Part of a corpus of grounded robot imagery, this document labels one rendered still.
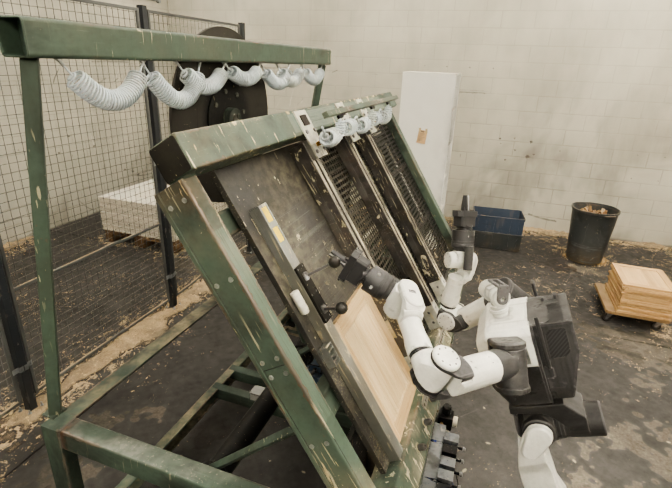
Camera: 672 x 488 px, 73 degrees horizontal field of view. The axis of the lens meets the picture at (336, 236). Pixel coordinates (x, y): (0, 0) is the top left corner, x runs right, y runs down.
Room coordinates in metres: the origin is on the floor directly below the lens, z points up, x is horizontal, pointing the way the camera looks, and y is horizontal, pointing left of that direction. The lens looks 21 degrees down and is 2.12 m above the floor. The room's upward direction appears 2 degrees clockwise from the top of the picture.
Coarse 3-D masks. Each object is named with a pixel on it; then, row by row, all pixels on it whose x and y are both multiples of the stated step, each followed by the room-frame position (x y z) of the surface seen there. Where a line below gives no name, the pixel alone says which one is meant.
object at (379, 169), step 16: (368, 144) 2.39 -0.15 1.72; (368, 160) 2.39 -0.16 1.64; (384, 176) 2.36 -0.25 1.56; (384, 192) 2.36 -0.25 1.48; (400, 208) 2.33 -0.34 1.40; (400, 224) 2.33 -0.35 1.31; (416, 240) 2.30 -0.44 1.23; (416, 256) 2.29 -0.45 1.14; (432, 256) 2.32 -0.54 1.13; (432, 272) 2.26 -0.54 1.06; (432, 288) 2.26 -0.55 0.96
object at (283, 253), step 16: (256, 208) 1.30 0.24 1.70; (256, 224) 1.30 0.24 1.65; (272, 224) 1.31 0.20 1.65; (272, 240) 1.29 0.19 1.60; (288, 256) 1.28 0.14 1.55; (288, 272) 1.27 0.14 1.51; (320, 320) 1.23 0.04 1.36; (320, 336) 1.23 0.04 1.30; (336, 336) 1.24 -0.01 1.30; (352, 368) 1.21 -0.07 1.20; (352, 384) 1.19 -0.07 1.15; (368, 400) 1.18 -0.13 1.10; (368, 416) 1.17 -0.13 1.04; (384, 416) 1.20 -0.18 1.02; (384, 432) 1.16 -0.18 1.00; (384, 448) 1.15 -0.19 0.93; (400, 448) 1.17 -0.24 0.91
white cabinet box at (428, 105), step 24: (408, 72) 5.32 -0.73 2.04; (432, 72) 5.48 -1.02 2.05; (408, 96) 5.31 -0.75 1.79; (432, 96) 5.23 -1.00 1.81; (456, 96) 5.71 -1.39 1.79; (408, 120) 5.30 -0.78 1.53; (432, 120) 5.22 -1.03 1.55; (408, 144) 5.29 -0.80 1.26; (432, 144) 5.21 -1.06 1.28; (432, 168) 5.20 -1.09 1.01; (432, 192) 5.19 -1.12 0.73
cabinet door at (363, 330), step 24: (360, 288) 1.58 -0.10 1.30; (360, 312) 1.49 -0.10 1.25; (360, 336) 1.40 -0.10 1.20; (384, 336) 1.53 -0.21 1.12; (360, 360) 1.31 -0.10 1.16; (384, 360) 1.44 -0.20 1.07; (384, 384) 1.35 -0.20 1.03; (408, 384) 1.48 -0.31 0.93; (384, 408) 1.26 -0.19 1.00; (408, 408) 1.38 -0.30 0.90
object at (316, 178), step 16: (304, 112) 1.78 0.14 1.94; (304, 128) 1.70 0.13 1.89; (304, 144) 1.72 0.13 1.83; (320, 144) 1.72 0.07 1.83; (304, 160) 1.71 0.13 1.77; (304, 176) 1.71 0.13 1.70; (320, 176) 1.69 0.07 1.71; (320, 192) 1.69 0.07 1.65; (336, 192) 1.73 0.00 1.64; (320, 208) 1.69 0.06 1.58; (336, 208) 1.67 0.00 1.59; (336, 224) 1.67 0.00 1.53; (352, 224) 1.70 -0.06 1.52; (352, 240) 1.64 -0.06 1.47; (368, 256) 1.66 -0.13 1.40; (384, 320) 1.59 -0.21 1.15; (400, 336) 1.57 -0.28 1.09
